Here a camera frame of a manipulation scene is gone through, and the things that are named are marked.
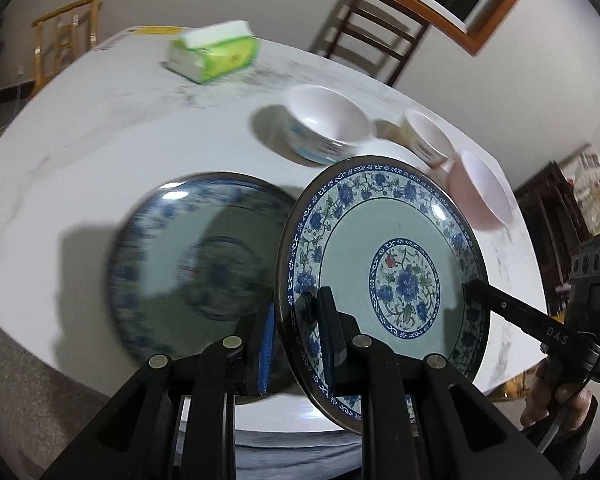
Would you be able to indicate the pink bowl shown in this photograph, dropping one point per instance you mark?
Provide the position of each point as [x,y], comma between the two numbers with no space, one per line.
[475,185]

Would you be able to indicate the bamboo chair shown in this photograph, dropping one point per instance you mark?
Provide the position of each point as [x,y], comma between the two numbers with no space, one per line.
[67,15]

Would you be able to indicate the person's right forearm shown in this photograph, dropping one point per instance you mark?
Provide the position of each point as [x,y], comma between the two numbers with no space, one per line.
[580,452]

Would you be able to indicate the plain white bowl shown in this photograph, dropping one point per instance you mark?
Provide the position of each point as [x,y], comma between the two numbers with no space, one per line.
[380,150]

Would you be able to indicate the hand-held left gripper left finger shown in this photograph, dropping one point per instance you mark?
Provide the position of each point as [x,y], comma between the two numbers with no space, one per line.
[265,347]

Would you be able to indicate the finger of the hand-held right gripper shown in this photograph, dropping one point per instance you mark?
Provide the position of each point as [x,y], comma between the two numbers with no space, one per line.
[520,317]

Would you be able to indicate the white bowl with blue print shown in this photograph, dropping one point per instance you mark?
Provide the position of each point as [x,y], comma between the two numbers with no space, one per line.
[325,115]

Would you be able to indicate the dark wooden furniture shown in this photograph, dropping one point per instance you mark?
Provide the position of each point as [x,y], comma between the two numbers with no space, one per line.
[550,210]

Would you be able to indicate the person's right hand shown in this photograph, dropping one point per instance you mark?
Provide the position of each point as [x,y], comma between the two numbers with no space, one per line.
[535,405]

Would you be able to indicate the wooden window frame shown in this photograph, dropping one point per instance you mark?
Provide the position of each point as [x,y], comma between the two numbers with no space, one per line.
[480,35]

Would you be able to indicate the stack of newspapers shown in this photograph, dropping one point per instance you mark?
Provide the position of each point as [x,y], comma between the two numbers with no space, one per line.
[597,180]

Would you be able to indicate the dark wooden chair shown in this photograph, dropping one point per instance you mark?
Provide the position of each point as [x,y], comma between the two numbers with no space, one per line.
[375,35]

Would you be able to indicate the blue floral plate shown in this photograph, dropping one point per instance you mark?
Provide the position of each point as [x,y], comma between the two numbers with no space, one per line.
[170,260]
[405,220]

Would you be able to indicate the green tissue box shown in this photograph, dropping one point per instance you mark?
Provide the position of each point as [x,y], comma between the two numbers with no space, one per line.
[220,52]

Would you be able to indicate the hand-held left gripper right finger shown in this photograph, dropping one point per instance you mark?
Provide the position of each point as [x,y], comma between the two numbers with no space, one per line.
[330,355]

